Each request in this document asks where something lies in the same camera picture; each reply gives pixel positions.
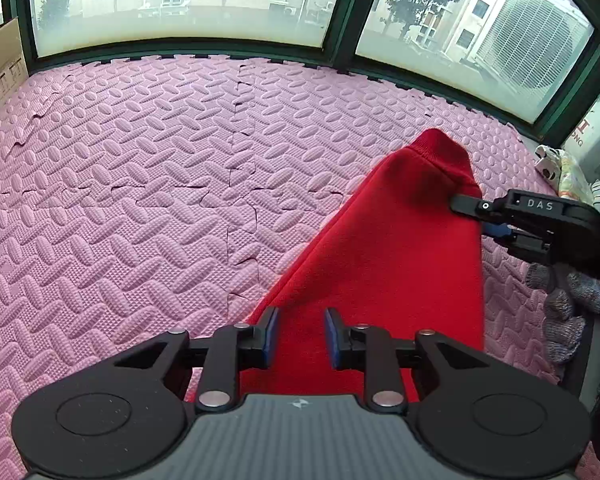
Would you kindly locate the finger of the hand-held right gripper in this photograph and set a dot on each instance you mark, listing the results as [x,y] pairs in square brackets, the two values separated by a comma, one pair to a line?
[500,232]
[472,205]

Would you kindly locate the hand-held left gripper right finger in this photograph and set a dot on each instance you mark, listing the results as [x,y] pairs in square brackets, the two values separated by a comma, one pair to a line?
[334,338]

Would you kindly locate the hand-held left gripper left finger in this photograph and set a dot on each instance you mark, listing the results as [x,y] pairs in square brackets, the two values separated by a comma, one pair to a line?
[271,336]

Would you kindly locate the red knit sweater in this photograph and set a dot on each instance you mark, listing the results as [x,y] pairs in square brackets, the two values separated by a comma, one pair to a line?
[395,260]

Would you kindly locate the person's right hand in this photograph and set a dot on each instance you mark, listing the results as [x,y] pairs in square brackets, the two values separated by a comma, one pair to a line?
[567,305]

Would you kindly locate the pale yellow floral cloth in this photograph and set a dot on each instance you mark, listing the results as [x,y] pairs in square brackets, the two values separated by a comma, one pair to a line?
[575,180]

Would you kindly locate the grey louvred outdoor unit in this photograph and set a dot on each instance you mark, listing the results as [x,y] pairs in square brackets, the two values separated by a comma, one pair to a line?
[530,35]

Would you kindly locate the pink foam puzzle mat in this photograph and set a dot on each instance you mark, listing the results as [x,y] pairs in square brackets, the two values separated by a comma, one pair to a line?
[130,200]

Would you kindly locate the brown cardboard box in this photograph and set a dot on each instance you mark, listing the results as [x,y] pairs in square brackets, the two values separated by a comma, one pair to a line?
[0,70]

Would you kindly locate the dark green window frame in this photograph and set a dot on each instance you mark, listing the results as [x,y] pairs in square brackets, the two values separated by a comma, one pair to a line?
[350,25]

